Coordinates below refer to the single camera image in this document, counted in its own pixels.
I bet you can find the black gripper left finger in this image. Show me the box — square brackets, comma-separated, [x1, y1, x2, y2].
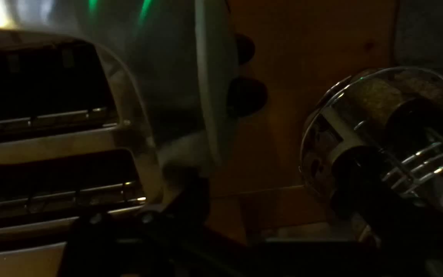
[59, 175, 257, 277]

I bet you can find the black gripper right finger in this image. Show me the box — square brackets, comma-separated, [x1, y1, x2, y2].
[334, 152, 443, 277]

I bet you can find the labelled black-capped spice bottle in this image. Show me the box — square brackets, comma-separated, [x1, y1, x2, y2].
[302, 113, 388, 206]

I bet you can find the yellow seed spice bottle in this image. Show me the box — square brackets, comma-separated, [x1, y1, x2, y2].
[347, 75, 442, 150]

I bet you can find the silver two-slot toaster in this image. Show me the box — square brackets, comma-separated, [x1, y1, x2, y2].
[0, 0, 271, 277]

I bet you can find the wooden back panel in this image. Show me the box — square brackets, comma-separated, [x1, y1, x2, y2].
[208, 0, 404, 242]

